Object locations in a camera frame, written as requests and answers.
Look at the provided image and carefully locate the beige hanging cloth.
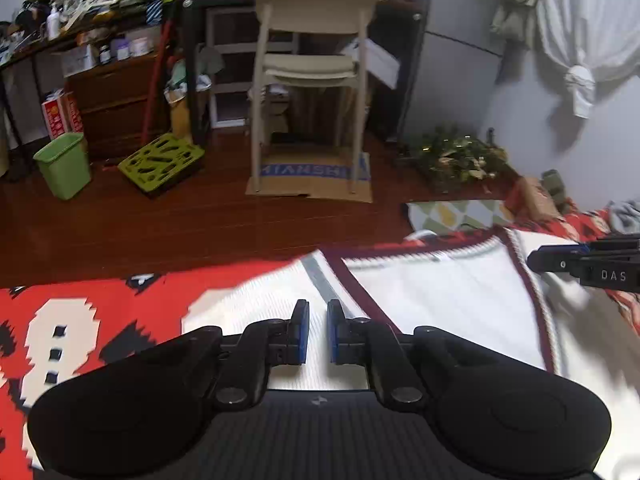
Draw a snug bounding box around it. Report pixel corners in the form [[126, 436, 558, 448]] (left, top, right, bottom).
[[491, 0, 547, 50]]

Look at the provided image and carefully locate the white knit v-neck sweater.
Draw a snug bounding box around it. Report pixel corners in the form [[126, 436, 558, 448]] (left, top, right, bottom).
[[182, 227, 640, 480]]

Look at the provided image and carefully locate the red patterned blanket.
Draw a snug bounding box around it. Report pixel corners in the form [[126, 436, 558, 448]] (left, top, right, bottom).
[[0, 205, 640, 471]]

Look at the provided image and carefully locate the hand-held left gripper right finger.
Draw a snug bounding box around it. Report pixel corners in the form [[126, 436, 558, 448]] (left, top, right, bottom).
[[326, 299, 505, 408]]

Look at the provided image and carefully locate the grey refrigerator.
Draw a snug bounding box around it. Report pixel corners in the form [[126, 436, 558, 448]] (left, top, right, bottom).
[[395, 0, 506, 141]]

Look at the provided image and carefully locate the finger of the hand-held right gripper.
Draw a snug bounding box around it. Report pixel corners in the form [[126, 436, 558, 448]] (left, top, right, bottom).
[[542, 234, 640, 261], [527, 250, 591, 273]]

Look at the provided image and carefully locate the diamond patterned cushion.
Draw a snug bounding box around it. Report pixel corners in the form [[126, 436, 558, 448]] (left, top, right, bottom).
[[407, 199, 516, 233]]

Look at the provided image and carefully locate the cluttered wooden shelf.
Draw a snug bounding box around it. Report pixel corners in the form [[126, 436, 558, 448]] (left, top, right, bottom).
[[0, 0, 186, 86]]

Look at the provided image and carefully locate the flat cardboard sheet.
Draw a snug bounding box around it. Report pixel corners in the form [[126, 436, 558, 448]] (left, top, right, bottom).
[[245, 147, 375, 204]]

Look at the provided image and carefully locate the red broom handle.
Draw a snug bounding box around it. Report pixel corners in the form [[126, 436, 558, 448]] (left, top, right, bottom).
[[142, 15, 173, 146]]

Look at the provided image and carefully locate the yellow paper bag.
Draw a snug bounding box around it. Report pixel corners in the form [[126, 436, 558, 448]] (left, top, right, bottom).
[[167, 87, 193, 141]]

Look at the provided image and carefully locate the white plastic bottle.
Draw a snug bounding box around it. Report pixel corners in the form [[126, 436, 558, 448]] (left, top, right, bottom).
[[46, 2, 62, 41]]

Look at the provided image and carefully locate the black desk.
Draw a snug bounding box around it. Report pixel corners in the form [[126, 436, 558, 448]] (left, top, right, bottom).
[[177, 0, 431, 146]]

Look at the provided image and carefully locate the red and white carton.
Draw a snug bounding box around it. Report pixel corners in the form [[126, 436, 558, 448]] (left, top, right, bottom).
[[41, 91, 85, 141]]

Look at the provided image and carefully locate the crumpled grey garment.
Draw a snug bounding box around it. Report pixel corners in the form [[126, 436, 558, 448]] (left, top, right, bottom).
[[607, 200, 640, 233]]

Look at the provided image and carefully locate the green wreath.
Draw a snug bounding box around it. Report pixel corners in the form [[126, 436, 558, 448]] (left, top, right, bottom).
[[400, 122, 511, 193]]

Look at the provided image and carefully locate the tied white curtain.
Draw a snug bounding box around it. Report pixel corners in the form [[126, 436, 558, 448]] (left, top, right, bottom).
[[537, 0, 640, 120]]

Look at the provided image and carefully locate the green plastic bin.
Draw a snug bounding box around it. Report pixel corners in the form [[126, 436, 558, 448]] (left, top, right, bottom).
[[32, 132, 93, 201]]

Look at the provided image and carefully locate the wooden dresser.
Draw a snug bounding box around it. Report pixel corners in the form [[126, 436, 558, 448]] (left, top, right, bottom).
[[64, 52, 173, 161]]

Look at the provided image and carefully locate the white cardboard box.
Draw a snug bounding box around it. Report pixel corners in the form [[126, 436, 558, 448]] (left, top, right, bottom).
[[367, 40, 401, 88]]

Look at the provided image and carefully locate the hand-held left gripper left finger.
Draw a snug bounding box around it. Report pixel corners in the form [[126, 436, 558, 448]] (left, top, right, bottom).
[[135, 299, 311, 407]]

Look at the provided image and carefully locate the green plastic crate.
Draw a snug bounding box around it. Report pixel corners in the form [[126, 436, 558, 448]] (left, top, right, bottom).
[[117, 132, 206, 198]]

